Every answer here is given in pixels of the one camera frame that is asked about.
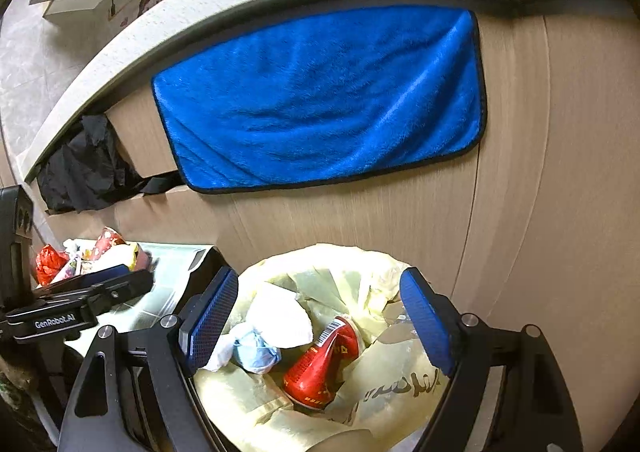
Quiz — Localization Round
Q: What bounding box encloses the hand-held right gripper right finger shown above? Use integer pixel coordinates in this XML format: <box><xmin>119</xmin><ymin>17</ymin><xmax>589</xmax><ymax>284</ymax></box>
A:
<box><xmin>399</xmin><ymin>267</ymin><xmax>583</xmax><ymax>452</ymax></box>

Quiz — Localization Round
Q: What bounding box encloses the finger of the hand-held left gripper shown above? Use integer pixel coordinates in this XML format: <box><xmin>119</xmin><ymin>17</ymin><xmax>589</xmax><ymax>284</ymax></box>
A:
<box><xmin>34</xmin><ymin>263</ymin><xmax>135</xmax><ymax>293</ymax></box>
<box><xmin>86</xmin><ymin>270</ymin><xmax>154</xmax><ymax>317</ymax></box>

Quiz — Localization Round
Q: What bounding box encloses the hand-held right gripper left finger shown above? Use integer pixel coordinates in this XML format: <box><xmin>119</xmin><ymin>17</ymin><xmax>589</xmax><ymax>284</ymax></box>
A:
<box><xmin>59</xmin><ymin>266</ymin><xmax>240</xmax><ymax>452</ymax></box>

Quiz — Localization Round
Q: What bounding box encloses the yellow wrapper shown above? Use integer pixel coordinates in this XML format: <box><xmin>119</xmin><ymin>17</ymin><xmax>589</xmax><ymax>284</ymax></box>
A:
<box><xmin>124</xmin><ymin>242</ymin><xmax>152</xmax><ymax>271</ymax></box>

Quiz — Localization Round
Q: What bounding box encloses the red foil wrapper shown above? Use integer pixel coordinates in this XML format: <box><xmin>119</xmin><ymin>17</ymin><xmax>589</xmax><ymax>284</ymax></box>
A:
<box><xmin>35</xmin><ymin>244</ymin><xmax>71</xmax><ymax>287</ymax></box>

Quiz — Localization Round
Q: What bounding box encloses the red patterned paper cup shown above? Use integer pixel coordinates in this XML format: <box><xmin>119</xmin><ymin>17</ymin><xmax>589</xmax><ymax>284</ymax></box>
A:
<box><xmin>95</xmin><ymin>227</ymin><xmax>127</xmax><ymax>259</ymax></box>

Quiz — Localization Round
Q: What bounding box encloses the bin with yellow bag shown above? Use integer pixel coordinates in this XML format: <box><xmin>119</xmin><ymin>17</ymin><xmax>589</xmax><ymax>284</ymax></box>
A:
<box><xmin>192</xmin><ymin>243</ymin><xmax>453</xmax><ymax>452</ymax></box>

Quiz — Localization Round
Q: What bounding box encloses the white colourful wrapper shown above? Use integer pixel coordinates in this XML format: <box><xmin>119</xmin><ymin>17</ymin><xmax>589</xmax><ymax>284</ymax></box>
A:
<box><xmin>62</xmin><ymin>238</ymin><xmax>101</xmax><ymax>283</ymax></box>

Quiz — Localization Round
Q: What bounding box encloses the blue crumpled wrapper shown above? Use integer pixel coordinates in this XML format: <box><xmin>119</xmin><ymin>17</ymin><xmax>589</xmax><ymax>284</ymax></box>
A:
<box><xmin>234</xmin><ymin>322</ymin><xmax>283</xmax><ymax>375</ymax></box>

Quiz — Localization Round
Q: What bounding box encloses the green grid mat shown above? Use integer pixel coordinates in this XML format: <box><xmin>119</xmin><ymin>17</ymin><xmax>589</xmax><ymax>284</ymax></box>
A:
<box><xmin>65</xmin><ymin>239</ymin><xmax>216</xmax><ymax>348</ymax></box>

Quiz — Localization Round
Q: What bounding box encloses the translucent printed plastic bag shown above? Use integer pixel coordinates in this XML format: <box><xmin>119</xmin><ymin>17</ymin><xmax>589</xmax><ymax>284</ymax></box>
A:
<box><xmin>325</xmin><ymin>327</ymin><xmax>451</xmax><ymax>428</ymax></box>

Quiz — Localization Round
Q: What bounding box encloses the white crumpled tissue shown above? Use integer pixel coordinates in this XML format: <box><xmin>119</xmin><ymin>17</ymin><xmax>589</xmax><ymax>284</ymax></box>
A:
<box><xmin>207</xmin><ymin>282</ymin><xmax>313</xmax><ymax>373</ymax></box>

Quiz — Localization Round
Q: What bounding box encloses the black cloth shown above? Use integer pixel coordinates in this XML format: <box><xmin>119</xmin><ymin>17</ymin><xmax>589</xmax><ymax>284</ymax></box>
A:
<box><xmin>36</xmin><ymin>114</ymin><xmax>181</xmax><ymax>213</ymax></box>

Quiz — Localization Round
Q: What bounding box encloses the red cup with barcode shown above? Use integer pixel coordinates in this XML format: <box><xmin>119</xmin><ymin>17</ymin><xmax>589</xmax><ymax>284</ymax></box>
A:
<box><xmin>282</xmin><ymin>316</ymin><xmax>365</xmax><ymax>410</ymax></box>

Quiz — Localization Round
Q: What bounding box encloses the blue fleece towel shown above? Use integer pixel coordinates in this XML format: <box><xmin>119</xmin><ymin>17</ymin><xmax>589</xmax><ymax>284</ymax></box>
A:
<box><xmin>151</xmin><ymin>6</ymin><xmax>488</xmax><ymax>195</ymax></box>

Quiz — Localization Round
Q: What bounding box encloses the white box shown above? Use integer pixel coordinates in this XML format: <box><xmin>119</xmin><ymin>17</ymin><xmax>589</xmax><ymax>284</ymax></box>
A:
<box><xmin>42</xmin><ymin>0</ymin><xmax>108</xmax><ymax>25</ymax></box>

